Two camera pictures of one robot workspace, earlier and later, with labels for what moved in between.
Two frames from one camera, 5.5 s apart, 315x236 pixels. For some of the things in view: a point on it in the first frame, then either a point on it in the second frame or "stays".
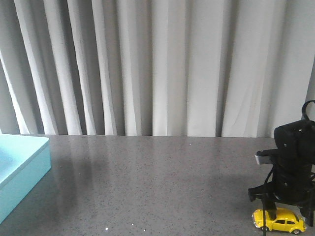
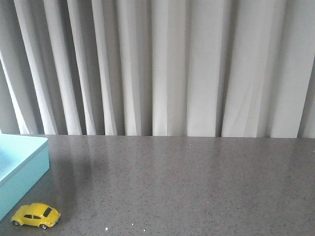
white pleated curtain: (178, 68) stays
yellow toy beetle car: (287, 220) → (36, 214)
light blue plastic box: (24, 160) stays
